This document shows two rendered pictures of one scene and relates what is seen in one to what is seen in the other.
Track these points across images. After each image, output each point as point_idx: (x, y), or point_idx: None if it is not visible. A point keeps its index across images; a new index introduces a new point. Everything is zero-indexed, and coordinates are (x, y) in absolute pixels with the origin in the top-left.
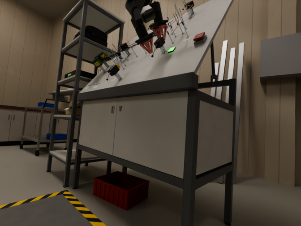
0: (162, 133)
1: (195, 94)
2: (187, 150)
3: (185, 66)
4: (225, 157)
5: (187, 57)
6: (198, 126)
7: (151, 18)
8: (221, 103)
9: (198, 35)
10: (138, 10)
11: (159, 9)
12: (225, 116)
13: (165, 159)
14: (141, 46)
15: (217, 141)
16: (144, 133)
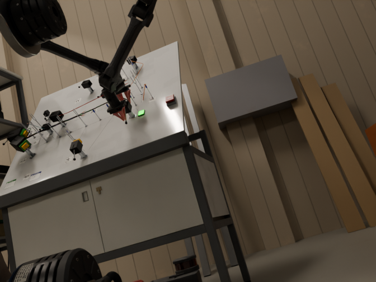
0: (169, 193)
1: (189, 148)
2: (198, 197)
3: (172, 127)
4: (223, 207)
5: (167, 119)
6: (200, 175)
7: (121, 87)
8: (204, 155)
9: (169, 97)
10: (114, 84)
11: (120, 75)
12: (210, 167)
13: (181, 216)
14: (115, 115)
15: (214, 191)
16: (146, 204)
